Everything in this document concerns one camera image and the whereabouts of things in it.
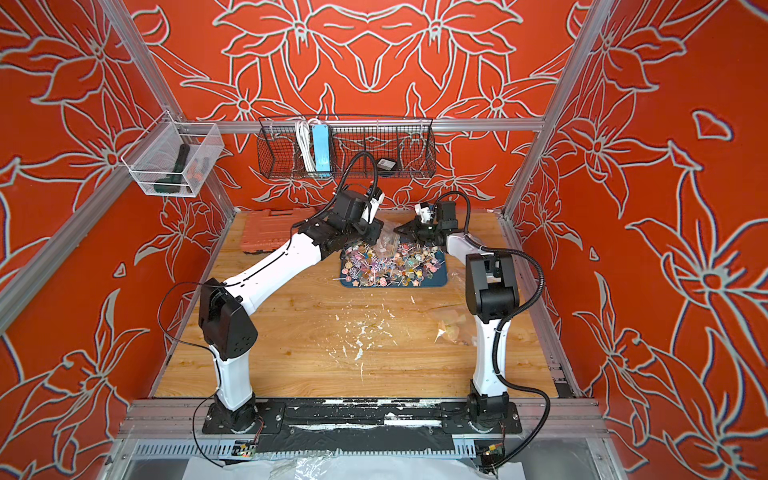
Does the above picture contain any blue plastic tray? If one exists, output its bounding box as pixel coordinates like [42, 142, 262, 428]
[339, 226, 449, 288]

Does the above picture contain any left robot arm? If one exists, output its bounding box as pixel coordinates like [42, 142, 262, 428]
[198, 186, 385, 434]

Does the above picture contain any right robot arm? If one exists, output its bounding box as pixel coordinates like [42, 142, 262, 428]
[395, 200, 520, 432]

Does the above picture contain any poured candy pile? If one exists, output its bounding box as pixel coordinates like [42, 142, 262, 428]
[333, 233, 445, 289]

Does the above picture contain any orange tool case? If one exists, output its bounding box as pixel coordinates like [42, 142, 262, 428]
[240, 207, 316, 254]

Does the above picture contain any small black device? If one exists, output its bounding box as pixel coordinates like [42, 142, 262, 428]
[376, 158, 397, 173]

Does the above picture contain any light blue power bank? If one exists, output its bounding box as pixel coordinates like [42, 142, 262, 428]
[312, 124, 332, 176]

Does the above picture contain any green black screwdriver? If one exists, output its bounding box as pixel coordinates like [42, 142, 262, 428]
[153, 143, 190, 194]

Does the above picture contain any clear acrylic box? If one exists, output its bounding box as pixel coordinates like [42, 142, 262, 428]
[120, 111, 224, 198]

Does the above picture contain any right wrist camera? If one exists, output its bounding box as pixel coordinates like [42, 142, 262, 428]
[414, 202, 434, 224]

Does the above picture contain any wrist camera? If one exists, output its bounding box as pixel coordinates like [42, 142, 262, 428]
[414, 202, 434, 224]
[365, 192, 385, 224]

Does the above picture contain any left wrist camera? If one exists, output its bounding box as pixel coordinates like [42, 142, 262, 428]
[365, 192, 385, 224]

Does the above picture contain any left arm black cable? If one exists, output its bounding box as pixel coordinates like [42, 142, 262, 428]
[157, 151, 380, 469]

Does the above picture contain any black wire basket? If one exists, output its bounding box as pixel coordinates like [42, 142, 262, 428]
[256, 114, 437, 180]

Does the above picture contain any white cable bundle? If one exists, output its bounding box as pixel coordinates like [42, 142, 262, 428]
[295, 119, 316, 175]

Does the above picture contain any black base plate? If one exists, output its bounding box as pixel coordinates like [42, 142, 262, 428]
[202, 398, 522, 435]

